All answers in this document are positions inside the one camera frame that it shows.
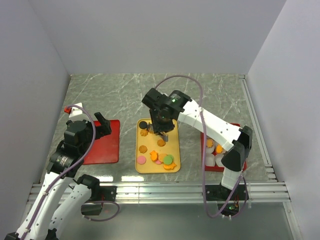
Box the chocolate chip cookie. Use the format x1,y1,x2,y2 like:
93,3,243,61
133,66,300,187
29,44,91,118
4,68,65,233
157,139,166,147

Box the aluminium table rail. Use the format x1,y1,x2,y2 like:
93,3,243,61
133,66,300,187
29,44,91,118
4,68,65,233
27,181,292,205

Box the beige dotted round cookie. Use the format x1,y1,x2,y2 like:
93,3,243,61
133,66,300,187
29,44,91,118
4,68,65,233
158,153,167,162

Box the large orange fish cookie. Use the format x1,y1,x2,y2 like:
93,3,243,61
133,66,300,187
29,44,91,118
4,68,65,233
215,144,224,154

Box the orange fish cookie under stack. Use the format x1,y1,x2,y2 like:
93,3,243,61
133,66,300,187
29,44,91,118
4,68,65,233
163,162,177,171

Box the black sandwich cookie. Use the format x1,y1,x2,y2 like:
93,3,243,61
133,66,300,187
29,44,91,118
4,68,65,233
138,121,148,130

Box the small flower butter cookie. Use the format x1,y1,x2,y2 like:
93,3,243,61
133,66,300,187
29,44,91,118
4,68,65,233
140,129,149,137

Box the maple leaf cookie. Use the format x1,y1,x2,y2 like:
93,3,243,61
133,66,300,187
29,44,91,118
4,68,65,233
206,138,215,148

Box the small orange fish cookie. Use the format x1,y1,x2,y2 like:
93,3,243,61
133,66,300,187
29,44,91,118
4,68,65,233
149,150,159,162

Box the red cookie box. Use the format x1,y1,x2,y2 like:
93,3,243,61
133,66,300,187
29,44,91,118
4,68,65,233
200,122,248,173

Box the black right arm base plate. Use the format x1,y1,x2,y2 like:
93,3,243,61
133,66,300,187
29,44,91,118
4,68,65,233
205,184,249,202

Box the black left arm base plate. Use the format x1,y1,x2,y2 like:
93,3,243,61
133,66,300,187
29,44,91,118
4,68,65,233
89,185,117,202

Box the steel tongs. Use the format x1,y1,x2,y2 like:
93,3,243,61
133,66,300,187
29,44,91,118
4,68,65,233
147,123,169,143

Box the white red left wrist camera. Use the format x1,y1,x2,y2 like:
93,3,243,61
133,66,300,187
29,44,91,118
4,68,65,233
64,106,83,120

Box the red box lid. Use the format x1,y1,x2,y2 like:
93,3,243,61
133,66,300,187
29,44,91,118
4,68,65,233
83,119,120,165

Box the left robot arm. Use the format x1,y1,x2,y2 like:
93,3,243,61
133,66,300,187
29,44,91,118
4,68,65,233
5,112,112,240

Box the yellow cookie tray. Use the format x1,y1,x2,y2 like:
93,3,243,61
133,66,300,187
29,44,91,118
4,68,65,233
135,118,181,174

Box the green sandwich cookie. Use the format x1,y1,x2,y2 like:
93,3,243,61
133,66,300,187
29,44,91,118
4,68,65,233
167,154,174,162
163,155,173,165

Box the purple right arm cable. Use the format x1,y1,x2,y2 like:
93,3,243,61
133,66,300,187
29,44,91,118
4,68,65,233
154,75,250,219

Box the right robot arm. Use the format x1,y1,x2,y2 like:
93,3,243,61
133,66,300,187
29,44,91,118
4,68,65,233
142,88,253,200

